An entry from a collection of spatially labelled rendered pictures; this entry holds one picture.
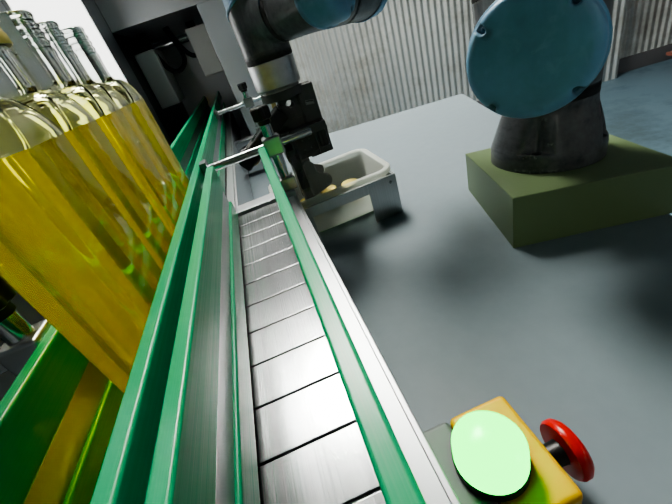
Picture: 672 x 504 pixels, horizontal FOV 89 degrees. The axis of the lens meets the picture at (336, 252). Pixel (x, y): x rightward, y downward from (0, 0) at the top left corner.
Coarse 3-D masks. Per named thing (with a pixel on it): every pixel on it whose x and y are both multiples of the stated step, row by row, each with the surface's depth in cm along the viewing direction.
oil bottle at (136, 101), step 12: (108, 84) 36; (120, 84) 36; (132, 96) 37; (132, 108) 36; (144, 108) 39; (144, 120) 38; (156, 132) 40; (156, 144) 39; (168, 144) 43; (168, 156) 41; (168, 168) 40; (180, 168) 44; (180, 180) 42
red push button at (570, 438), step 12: (552, 420) 24; (552, 432) 24; (564, 432) 23; (552, 444) 24; (564, 444) 23; (576, 444) 22; (564, 456) 23; (576, 456) 22; (588, 456) 22; (564, 468) 24; (576, 468) 23; (588, 468) 22; (588, 480) 22
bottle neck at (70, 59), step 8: (40, 24) 28; (48, 24) 29; (56, 24) 30; (48, 32) 29; (56, 32) 29; (56, 40) 29; (64, 40) 30; (56, 48) 29; (64, 48) 30; (72, 48) 31; (64, 56) 30; (72, 56) 30; (64, 64) 30; (72, 64) 30; (80, 64) 31; (72, 72) 30; (80, 72) 31; (80, 80) 31
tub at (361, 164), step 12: (336, 156) 75; (348, 156) 74; (360, 156) 74; (372, 156) 68; (324, 168) 74; (336, 168) 75; (348, 168) 75; (360, 168) 76; (372, 168) 70; (384, 168) 61; (336, 180) 76; (360, 180) 60; (372, 180) 62; (300, 192) 75; (324, 192) 60; (336, 192) 60; (312, 204) 61
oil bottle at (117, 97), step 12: (96, 84) 31; (120, 96) 34; (120, 108) 32; (132, 120) 34; (144, 132) 36; (144, 144) 35; (156, 156) 37; (156, 168) 36; (168, 180) 38; (180, 192) 40; (180, 204) 39
